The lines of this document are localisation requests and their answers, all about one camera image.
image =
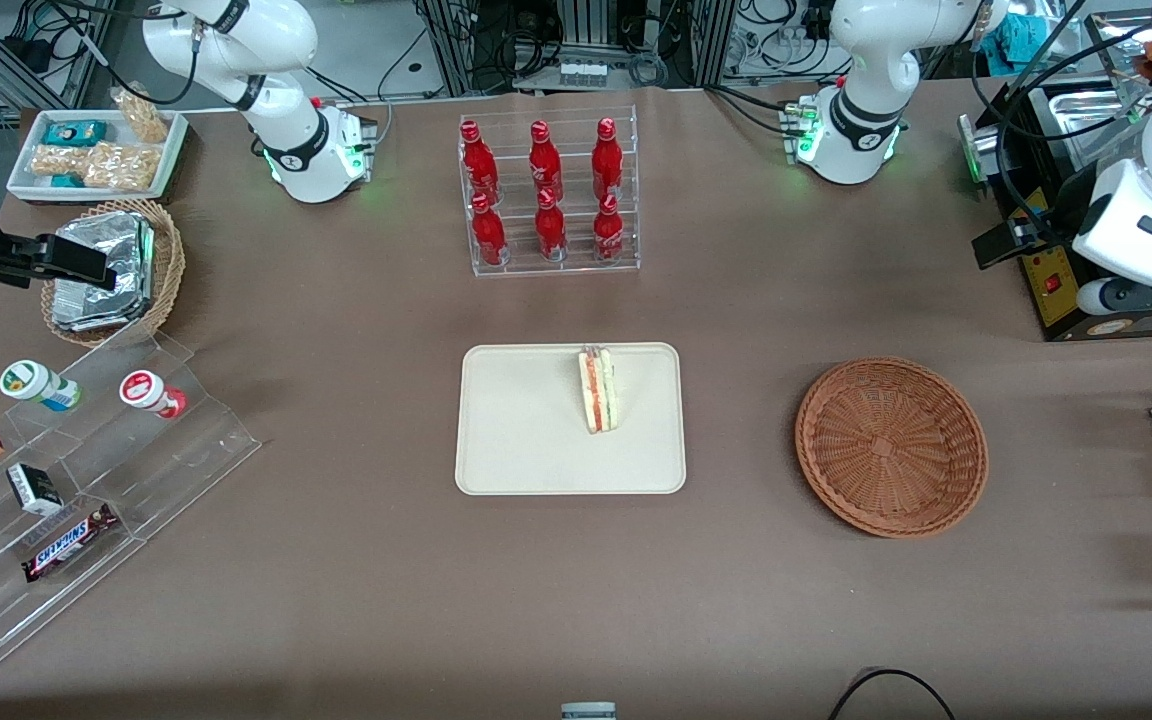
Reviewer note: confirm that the tan wicker basket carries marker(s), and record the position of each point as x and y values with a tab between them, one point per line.
168	270

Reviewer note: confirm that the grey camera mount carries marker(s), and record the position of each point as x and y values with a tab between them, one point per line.
588	711

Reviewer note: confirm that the small black white carton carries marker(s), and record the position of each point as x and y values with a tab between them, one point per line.
34	489

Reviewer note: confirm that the red cola bottle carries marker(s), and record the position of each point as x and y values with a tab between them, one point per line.
488	238
477	160
607	158
608	235
543	160
550	232

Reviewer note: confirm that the white power strip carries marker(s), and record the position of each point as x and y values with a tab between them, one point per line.
583	74

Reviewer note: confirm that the snickers chocolate bar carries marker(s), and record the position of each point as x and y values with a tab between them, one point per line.
68	541

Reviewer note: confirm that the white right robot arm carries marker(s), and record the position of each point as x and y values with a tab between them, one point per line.
281	135

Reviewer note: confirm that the clear acrylic bottle rack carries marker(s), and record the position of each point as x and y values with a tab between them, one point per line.
576	258

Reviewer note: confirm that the large teal snack packet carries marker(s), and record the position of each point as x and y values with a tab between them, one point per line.
74	133

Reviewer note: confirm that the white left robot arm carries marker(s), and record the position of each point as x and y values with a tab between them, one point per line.
866	60

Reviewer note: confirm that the teal cloth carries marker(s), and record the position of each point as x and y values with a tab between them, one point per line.
1014	40

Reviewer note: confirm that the brown round wicker basket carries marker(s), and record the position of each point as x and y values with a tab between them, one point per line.
891	445

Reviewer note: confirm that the white rectangular snack tray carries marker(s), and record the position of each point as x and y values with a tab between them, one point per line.
26	185

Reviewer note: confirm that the small teal snack packet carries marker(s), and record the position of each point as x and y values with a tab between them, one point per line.
67	181

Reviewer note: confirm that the red lid yogurt cup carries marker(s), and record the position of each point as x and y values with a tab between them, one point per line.
146	391

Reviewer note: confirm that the aluminium frame rack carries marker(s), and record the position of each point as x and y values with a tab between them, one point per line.
456	45

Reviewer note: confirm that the green lid yogurt cup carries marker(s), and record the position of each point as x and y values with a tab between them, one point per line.
31	383

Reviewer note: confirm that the clear acrylic stepped stand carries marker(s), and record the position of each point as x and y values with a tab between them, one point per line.
146	470

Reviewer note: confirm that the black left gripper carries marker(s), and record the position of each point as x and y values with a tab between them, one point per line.
1058	217

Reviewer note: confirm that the cream rectangular serving tray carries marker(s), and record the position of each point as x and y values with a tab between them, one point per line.
526	430

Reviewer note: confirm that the puffed rice snack bag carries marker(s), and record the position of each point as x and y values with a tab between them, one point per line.
123	166
56	161
144	118

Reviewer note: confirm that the triangular sandwich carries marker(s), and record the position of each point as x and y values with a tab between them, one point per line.
598	392

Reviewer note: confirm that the steel tray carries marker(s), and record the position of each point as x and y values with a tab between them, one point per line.
1086	125

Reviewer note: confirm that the aluminium foil container stack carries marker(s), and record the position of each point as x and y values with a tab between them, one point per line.
101	305

